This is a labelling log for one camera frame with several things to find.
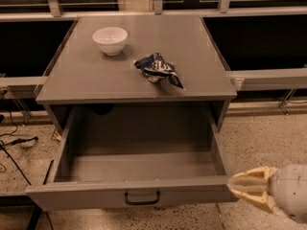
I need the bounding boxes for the white ceramic bowl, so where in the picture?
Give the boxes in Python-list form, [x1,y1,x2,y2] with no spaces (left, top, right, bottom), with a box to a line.
[92,27,128,56]

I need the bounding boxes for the black stand leg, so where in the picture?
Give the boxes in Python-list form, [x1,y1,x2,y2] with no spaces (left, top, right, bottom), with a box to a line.
[26,160,55,230]

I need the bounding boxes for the black top drawer handle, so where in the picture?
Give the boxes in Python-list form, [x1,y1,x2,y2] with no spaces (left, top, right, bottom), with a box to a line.
[124,191,160,206]

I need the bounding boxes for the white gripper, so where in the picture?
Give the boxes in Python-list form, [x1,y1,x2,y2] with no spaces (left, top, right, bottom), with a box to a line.
[227,163,307,223]

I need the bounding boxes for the crumpled blue white snack bag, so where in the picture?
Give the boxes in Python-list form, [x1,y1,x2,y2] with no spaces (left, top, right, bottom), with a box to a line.
[133,53,184,89]

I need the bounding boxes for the black floor cable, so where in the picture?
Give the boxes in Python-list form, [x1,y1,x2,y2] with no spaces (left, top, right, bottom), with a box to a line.
[0,110,40,187]

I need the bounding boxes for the grey top drawer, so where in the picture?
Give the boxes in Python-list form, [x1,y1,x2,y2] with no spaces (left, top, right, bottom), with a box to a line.
[25,103,252,212]

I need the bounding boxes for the metal window railing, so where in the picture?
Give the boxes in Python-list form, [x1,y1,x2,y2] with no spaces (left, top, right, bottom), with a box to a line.
[0,0,307,115]

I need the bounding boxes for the grey drawer cabinet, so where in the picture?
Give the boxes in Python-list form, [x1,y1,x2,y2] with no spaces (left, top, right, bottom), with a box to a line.
[34,13,238,136]

